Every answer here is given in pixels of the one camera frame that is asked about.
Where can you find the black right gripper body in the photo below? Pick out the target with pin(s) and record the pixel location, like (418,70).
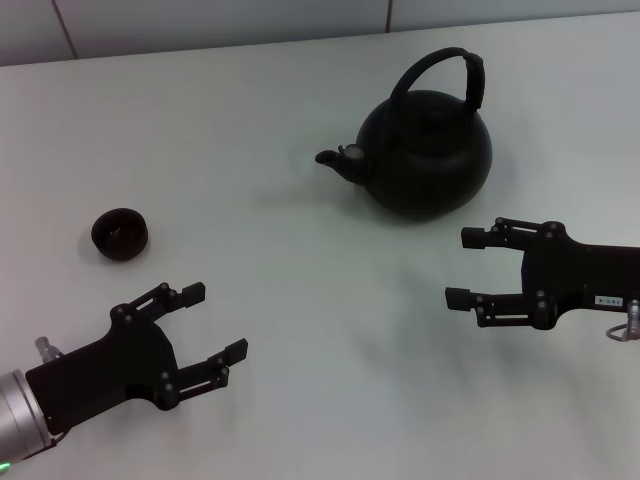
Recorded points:
(590,275)

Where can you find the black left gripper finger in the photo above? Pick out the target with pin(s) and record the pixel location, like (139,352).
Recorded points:
(235,350)
(192,293)

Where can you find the small black teacup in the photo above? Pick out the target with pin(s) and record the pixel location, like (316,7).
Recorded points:
(120,246)

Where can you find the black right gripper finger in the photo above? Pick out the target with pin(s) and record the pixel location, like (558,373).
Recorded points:
(460,299)
(477,237)

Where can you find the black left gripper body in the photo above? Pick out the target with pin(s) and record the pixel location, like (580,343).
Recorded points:
(110,365)

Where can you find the black round teapot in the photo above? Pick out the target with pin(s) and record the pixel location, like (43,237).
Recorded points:
(425,160)

